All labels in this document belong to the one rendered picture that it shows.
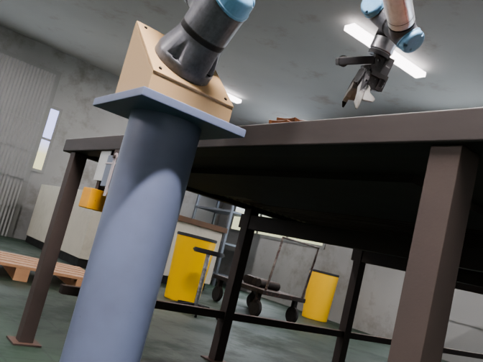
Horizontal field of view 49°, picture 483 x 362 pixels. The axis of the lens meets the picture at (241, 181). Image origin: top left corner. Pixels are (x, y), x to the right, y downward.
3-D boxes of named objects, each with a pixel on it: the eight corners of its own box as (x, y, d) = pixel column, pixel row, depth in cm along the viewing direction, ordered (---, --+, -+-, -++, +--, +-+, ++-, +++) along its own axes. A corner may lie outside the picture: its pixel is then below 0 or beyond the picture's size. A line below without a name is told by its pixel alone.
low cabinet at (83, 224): (136, 264, 905) (150, 213, 917) (211, 292, 715) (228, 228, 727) (24, 240, 795) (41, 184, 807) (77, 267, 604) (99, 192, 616)
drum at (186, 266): (152, 292, 542) (169, 228, 552) (186, 298, 568) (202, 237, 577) (174, 302, 508) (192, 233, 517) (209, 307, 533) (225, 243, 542)
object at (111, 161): (108, 196, 183) (122, 146, 186) (93, 194, 195) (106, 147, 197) (136, 204, 190) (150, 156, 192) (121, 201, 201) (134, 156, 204)
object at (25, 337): (13, 345, 220) (71, 149, 231) (6, 337, 229) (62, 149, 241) (41, 347, 227) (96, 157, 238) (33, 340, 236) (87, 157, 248)
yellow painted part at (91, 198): (85, 207, 200) (103, 148, 203) (77, 205, 207) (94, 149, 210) (105, 212, 205) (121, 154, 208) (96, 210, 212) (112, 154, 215)
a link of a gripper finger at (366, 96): (374, 110, 161) (379, 87, 166) (357, 101, 161) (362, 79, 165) (369, 115, 164) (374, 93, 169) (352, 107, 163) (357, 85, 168)
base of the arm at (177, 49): (159, 67, 117) (184, 31, 112) (150, 35, 127) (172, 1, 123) (214, 94, 125) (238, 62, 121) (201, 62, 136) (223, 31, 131)
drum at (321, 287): (335, 324, 707) (346, 276, 716) (313, 320, 683) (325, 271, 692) (314, 317, 740) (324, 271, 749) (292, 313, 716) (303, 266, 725)
